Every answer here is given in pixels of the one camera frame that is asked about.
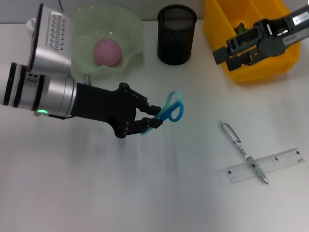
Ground transparent plastic ruler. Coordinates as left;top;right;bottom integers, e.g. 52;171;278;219
217;147;305;184

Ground green plastic wrapper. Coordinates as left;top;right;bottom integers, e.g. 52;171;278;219
234;21;250;34

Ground green label water bottle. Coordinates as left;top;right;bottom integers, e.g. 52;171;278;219
26;18;37;37

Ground pink peach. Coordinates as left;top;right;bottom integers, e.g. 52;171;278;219
93;38;123;67

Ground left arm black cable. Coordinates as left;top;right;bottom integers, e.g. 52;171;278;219
47;113;74;121

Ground yellow plastic bin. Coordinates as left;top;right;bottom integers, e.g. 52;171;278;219
202;0;302;84

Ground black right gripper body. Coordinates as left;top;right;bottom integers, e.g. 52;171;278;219
255;6;309;58

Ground clear ballpoint pen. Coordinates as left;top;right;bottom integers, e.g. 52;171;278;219
220;119;269;185

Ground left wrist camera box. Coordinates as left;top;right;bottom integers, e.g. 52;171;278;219
26;3;73;78

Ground green glass fruit plate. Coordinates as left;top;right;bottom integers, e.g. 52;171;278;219
70;4;145;80

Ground black mesh pen holder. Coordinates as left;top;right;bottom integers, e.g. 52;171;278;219
157;5;197;65

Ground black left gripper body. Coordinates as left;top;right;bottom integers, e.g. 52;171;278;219
72;82;140;139

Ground blue scissors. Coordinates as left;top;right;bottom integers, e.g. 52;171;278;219
140;90;185;136

